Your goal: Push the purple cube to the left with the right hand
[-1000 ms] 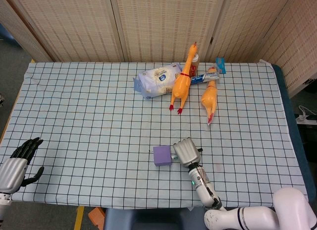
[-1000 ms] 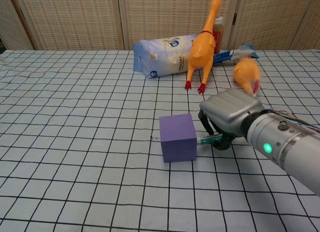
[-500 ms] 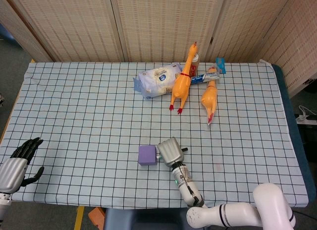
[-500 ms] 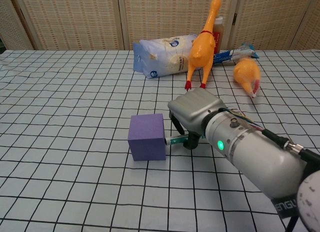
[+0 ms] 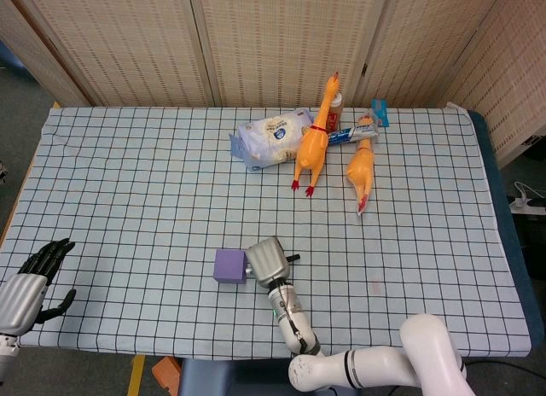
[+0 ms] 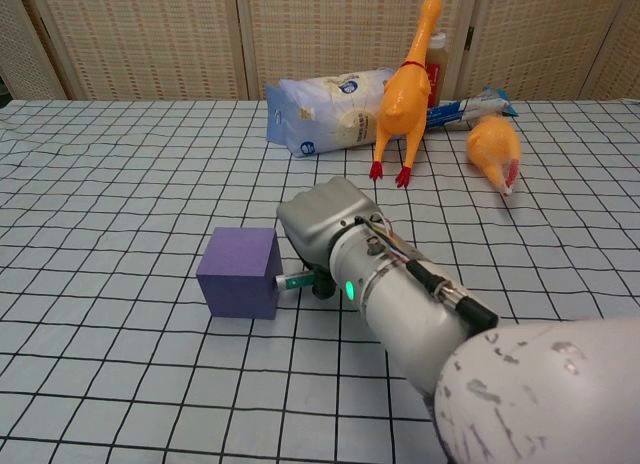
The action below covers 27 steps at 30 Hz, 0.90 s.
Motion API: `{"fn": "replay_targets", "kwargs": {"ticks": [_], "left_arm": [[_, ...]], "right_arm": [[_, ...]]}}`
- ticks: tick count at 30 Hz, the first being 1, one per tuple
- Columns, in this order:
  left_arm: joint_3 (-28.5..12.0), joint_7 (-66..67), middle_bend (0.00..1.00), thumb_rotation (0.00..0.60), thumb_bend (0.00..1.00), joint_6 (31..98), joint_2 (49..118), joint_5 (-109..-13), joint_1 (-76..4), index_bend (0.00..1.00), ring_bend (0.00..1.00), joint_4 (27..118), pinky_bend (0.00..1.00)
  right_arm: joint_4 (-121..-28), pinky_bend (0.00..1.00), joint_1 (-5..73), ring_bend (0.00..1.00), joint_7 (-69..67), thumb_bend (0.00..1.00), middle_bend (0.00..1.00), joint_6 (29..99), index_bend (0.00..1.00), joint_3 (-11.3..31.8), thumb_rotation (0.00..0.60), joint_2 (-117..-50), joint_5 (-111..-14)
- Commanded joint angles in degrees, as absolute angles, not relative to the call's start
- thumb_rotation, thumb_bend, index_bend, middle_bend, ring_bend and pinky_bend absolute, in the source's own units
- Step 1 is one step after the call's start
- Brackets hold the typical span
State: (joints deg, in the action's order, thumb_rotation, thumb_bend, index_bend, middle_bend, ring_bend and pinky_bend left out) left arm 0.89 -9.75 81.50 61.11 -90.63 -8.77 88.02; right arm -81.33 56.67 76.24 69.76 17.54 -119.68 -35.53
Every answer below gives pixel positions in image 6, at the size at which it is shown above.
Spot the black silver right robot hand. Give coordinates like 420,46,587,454
276,177,391,301

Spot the purple foam cube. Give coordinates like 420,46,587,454
196,227,282,319

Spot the blue white wet wipes pack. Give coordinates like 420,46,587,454
264,66,396,159

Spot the yellow rubber chicken toy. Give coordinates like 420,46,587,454
369,0,445,189
465,116,522,198

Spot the blue white toothpaste tube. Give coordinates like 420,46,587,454
424,94,511,133

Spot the brown bottle with red label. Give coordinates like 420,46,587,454
425,32,449,108

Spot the small blue packet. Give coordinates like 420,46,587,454
482,85,520,118

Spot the white black checked tablecloth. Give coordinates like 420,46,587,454
0,99,640,464

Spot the beige woven folding screen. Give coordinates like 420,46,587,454
0,0,640,103

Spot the black arm cable plug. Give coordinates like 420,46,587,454
405,257,500,331

